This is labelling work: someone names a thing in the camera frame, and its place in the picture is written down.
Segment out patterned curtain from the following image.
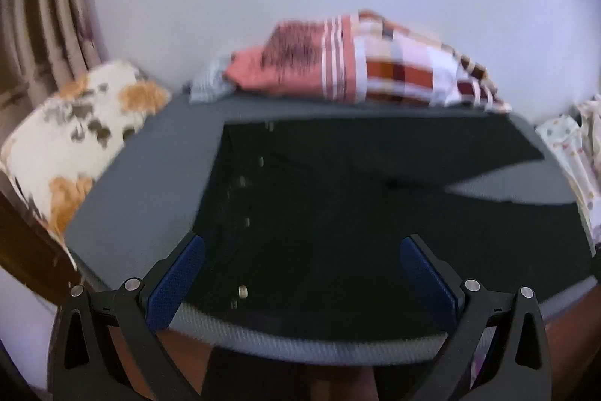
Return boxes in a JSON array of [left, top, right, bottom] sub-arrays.
[[0, 0, 111, 101]]

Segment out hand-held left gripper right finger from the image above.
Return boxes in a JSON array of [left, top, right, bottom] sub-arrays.
[[399, 234, 551, 401]]

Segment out grey mesh mattress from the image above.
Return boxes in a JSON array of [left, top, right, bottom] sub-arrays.
[[63, 93, 597, 366]]

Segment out floral pillow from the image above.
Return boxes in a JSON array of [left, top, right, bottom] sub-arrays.
[[0, 59, 172, 270]]

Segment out white dotted cloth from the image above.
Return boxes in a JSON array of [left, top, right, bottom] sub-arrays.
[[535, 95, 601, 251]]

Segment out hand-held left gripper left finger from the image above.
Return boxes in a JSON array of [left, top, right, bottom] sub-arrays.
[[48, 233, 207, 401]]

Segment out pink patchwork blanket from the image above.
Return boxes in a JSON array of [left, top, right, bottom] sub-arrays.
[[224, 10, 512, 114]]

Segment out wooden bed frame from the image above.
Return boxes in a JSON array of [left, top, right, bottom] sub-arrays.
[[0, 189, 80, 305]]

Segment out grey striped cloth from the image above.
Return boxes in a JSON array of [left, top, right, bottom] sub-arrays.
[[189, 56, 236, 103]]

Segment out black pants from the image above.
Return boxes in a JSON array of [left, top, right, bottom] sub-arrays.
[[188, 115, 593, 327]]

